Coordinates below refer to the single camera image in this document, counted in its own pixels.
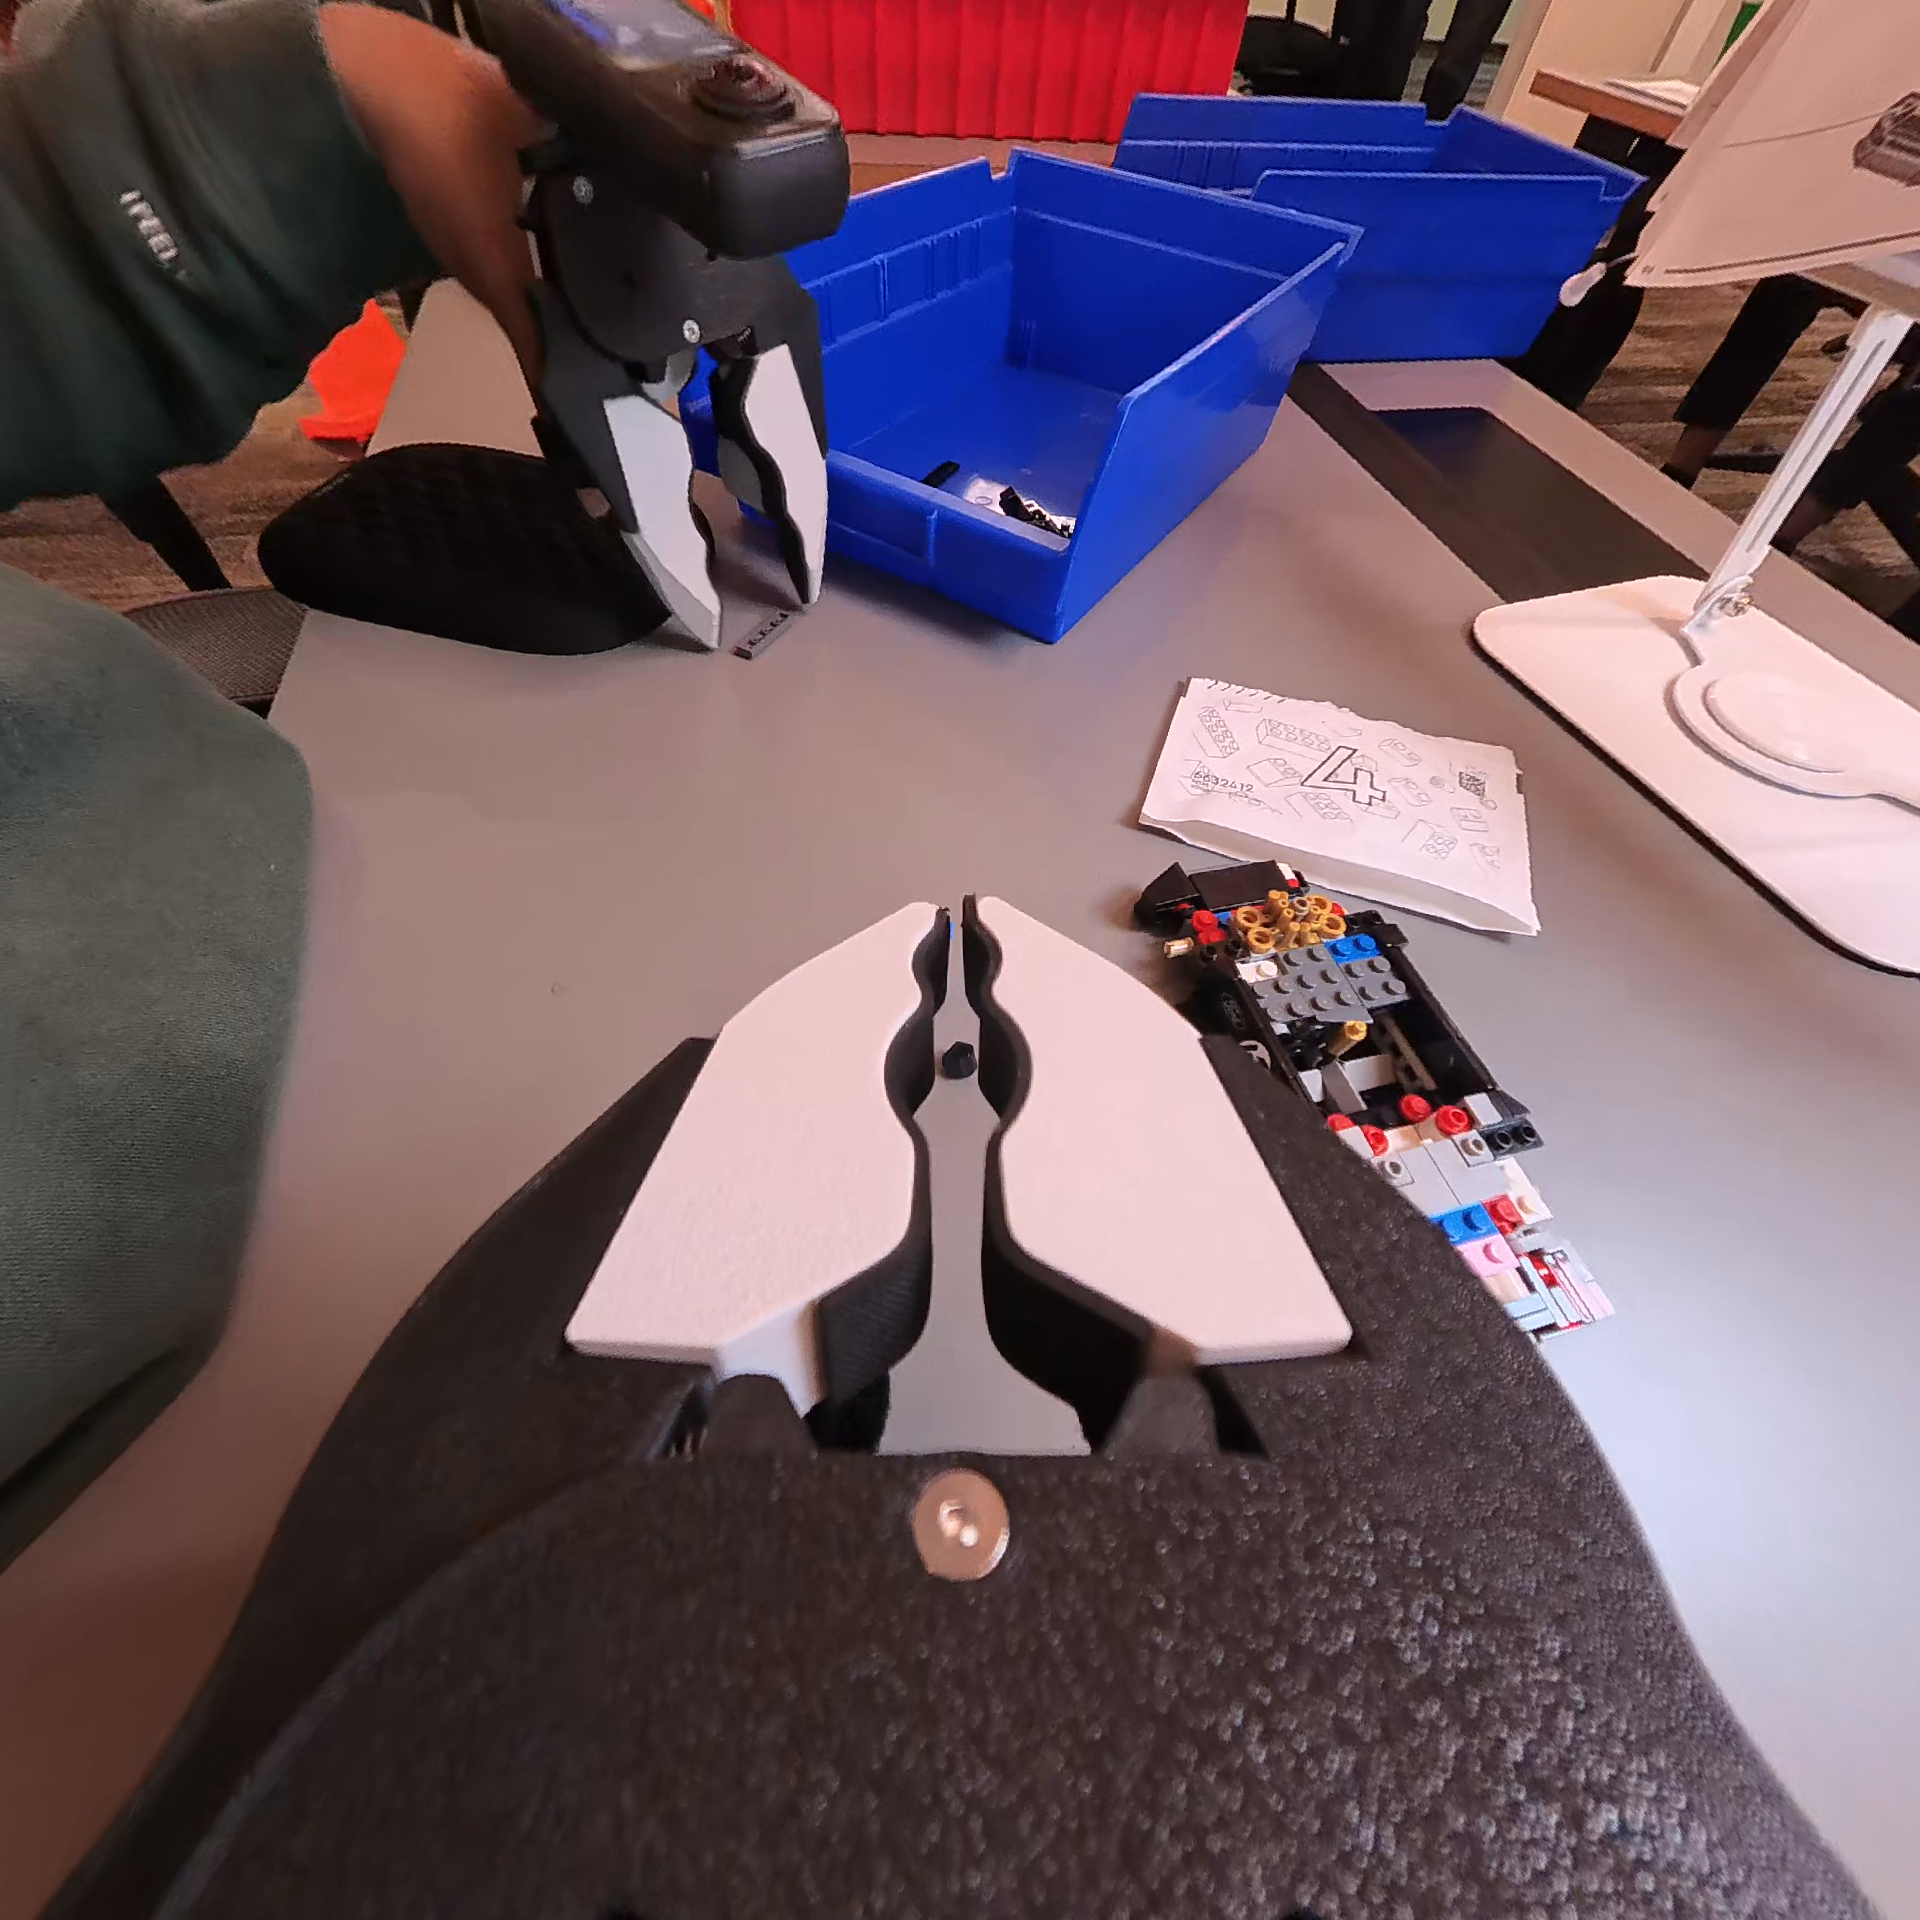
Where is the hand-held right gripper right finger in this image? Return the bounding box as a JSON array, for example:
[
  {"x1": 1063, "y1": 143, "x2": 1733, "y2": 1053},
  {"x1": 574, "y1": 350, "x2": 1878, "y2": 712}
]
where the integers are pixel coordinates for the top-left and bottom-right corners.
[{"x1": 960, "y1": 895, "x2": 1356, "y2": 1450}]

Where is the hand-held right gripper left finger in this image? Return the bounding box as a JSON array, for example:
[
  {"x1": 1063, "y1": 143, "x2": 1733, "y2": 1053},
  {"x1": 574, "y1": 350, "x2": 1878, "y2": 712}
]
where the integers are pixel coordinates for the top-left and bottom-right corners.
[{"x1": 562, "y1": 901, "x2": 954, "y2": 1405}]

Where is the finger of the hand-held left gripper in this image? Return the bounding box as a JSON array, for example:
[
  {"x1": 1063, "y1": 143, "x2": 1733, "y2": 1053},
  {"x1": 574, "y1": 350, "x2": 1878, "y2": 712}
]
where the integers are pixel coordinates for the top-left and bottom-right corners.
[
  {"x1": 708, "y1": 337, "x2": 833, "y2": 611},
  {"x1": 540, "y1": 364, "x2": 728, "y2": 654}
]

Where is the pile of lego pieces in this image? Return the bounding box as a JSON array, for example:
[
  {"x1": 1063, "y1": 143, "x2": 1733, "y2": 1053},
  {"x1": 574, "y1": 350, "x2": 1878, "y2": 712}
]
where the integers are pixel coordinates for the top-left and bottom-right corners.
[{"x1": 917, "y1": 454, "x2": 1082, "y2": 546}]

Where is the black lego car model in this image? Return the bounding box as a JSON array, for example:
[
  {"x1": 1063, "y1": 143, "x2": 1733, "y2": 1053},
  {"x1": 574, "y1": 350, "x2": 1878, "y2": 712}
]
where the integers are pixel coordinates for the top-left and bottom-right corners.
[{"x1": 1132, "y1": 858, "x2": 1622, "y2": 1343}]

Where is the blue plastic parts bin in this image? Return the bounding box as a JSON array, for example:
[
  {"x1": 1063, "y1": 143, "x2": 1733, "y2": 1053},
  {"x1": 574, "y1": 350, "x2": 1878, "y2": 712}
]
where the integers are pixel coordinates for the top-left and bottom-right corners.
[{"x1": 682, "y1": 146, "x2": 1364, "y2": 649}]

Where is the white book stand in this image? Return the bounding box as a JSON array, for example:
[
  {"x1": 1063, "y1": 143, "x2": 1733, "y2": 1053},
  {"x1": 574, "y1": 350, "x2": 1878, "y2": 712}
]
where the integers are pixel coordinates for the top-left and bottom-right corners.
[{"x1": 1472, "y1": 246, "x2": 1920, "y2": 979}]

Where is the lego instruction booklet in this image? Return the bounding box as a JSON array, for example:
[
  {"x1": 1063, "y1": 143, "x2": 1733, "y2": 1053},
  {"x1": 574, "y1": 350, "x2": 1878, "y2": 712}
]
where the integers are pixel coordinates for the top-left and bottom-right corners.
[{"x1": 1623, "y1": 0, "x2": 1920, "y2": 292}]

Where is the person's left forearm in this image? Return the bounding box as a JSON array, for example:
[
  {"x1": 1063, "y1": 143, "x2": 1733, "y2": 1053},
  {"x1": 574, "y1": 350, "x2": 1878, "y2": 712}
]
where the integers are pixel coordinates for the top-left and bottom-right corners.
[{"x1": 0, "y1": 0, "x2": 447, "y2": 508}]

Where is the person's left hand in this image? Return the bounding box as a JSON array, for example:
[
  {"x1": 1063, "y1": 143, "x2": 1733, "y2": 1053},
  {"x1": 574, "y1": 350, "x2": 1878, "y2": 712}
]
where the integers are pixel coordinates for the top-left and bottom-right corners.
[{"x1": 318, "y1": 0, "x2": 568, "y2": 379}]

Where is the orange traffic cone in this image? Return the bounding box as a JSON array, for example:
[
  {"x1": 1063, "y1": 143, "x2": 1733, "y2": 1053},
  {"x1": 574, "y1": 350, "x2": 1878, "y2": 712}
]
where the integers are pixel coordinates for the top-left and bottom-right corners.
[{"x1": 299, "y1": 300, "x2": 410, "y2": 447}]

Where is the red plastic bin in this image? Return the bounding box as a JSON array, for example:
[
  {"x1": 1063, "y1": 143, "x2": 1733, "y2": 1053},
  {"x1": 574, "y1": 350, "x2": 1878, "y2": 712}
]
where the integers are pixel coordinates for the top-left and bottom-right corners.
[{"x1": 729, "y1": 0, "x2": 1251, "y2": 144}]

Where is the white numbered paper bag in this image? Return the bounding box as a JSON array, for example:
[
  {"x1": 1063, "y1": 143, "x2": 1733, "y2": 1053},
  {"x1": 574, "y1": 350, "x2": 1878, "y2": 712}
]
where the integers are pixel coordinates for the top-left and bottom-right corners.
[{"x1": 1136, "y1": 678, "x2": 1544, "y2": 936}]

